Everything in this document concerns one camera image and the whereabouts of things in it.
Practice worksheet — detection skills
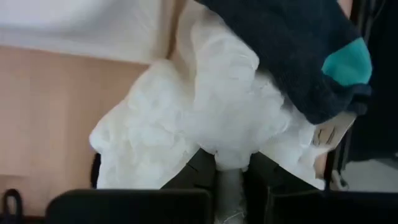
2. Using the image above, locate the grey cloth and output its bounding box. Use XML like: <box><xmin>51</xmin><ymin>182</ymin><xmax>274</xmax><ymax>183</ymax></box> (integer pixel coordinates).
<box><xmin>194</xmin><ymin>0</ymin><xmax>373</xmax><ymax>125</ymax></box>

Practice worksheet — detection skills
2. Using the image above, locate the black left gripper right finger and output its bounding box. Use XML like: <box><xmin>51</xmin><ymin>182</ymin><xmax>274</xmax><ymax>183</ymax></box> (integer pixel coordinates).
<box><xmin>245</xmin><ymin>151</ymin><xmax>398</xmax><ymax>224</ymax></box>

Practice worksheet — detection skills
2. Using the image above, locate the black cable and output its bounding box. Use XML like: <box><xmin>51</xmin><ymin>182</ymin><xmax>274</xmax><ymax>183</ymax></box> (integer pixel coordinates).
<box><xmin>0</xmin><ymin>188</ymin><xmax>24</xmax><ymax>224</ymax></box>

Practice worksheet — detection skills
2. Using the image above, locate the white perforated plastic bin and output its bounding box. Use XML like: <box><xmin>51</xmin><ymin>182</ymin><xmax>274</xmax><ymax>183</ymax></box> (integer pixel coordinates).
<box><xmin>0</xmin><ymin>0</ymin><xmax>175</xmax><ymax>65</ymax></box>

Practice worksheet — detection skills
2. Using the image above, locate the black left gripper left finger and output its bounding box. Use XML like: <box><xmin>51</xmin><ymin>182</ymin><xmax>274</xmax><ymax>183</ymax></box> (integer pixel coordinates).
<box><xmin>45</xmin><ymin>148</ymin><xmax>217</xmax><ymax>224</ymax></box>

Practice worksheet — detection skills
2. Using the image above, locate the white crinkled garment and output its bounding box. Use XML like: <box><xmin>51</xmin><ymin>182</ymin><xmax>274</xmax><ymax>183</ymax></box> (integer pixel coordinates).
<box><xmin>89</xmin><ymin>0</ymin><xmax>357</xmax><ymax>224</ymax></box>

